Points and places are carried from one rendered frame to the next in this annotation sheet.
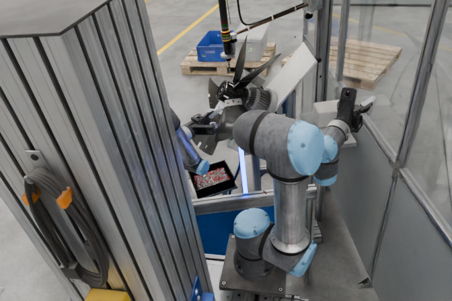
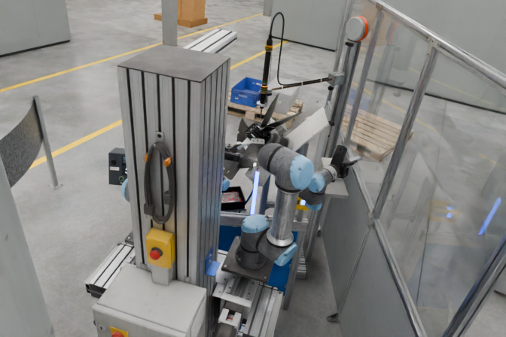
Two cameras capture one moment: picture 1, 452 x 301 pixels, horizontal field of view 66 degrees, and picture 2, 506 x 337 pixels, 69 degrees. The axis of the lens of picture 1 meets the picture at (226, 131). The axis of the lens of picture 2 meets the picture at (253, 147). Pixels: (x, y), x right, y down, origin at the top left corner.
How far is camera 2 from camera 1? 0.55 m
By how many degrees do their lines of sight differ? 5
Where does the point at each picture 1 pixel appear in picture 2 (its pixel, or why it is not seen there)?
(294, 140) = (295, 165)
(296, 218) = (286, 220)
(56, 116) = (181, 117)
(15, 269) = (32, 246)
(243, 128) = (266, 153)
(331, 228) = (315, 269)
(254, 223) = (257, 223)
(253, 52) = (281, 105)
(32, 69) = (180, 93)
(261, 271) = (254, 262)
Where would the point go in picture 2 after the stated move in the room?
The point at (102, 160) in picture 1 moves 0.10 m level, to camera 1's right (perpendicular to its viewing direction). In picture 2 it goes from (195, 144) to (230, 147)
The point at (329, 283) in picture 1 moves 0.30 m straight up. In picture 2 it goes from (303, 311) to (311, 285)
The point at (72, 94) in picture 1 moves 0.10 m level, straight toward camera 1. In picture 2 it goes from (194, 108) to (205, 125)
